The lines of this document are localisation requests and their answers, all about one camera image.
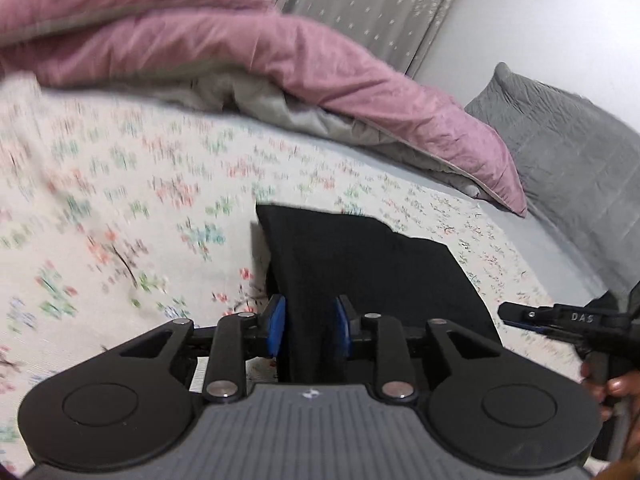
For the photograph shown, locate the grey quilted pillow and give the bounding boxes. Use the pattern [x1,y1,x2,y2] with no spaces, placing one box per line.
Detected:
[465,63,639,297]

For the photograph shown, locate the right hand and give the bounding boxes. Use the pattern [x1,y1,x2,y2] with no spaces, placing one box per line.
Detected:
[580,362,640,422]

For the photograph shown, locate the floral bed sheet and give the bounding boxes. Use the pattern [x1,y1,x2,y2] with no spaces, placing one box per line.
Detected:
[0,71,586,476]

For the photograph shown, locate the black pants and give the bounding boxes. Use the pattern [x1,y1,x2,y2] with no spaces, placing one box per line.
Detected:
[256,204,500,384]

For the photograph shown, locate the pink velvet duvet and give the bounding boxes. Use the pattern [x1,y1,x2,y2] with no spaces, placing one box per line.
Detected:
[1,0,527,214]

